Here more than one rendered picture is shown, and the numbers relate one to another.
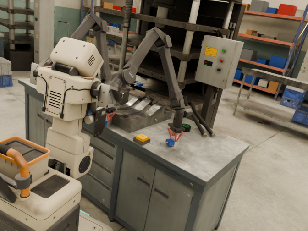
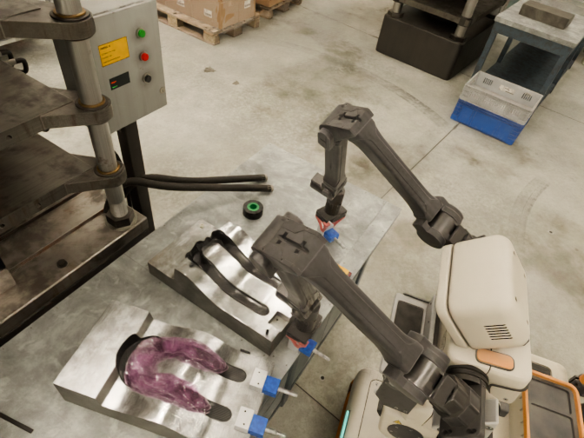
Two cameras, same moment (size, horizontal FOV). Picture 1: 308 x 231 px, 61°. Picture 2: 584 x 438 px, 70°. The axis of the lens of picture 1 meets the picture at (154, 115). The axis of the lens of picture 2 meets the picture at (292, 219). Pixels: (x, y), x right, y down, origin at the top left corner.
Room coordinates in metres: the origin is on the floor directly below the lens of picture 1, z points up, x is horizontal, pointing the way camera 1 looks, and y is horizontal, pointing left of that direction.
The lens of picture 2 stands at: (1.81, 0.94, 2.00)
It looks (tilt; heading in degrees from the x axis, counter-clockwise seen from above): 45 degrees down; 262
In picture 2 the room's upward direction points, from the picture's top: 10 degrees clockwise
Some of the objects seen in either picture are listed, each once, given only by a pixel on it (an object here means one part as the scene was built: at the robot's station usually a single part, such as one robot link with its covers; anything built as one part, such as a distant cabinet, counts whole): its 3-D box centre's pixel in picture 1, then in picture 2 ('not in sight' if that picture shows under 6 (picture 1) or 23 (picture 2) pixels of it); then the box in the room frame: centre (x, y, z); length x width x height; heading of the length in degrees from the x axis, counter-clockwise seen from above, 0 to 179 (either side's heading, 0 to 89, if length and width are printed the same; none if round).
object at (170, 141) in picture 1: (168, 142); (333, 236); (1.49, -0.12, 0.83); 0.13 x 0.05 x 0.05; 126
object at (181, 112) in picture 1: (179, 114); (335, 193); (1.52, -0.16, 1.02); 0.07 x 0.06 x 0.07; 138
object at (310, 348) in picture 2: (101, 123); (310, 348); (1.60, 0.34, 0.83); 0.13 x 0.05 x 0.05; 147
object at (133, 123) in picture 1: (140, 110); (232, 274); (1.86, 0.11, 0.87); 0.50 x 0.26 x 0.14; 145
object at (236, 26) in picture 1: (174, 74); not in sight; (3.30, -0.17, 0.90); 1.31 x 0.16 x 1.80; 55
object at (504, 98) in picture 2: not in sight; (500, 96); (-0.35, -2.43, 0.28); 0.61 x 0.41 x 0.15; 140
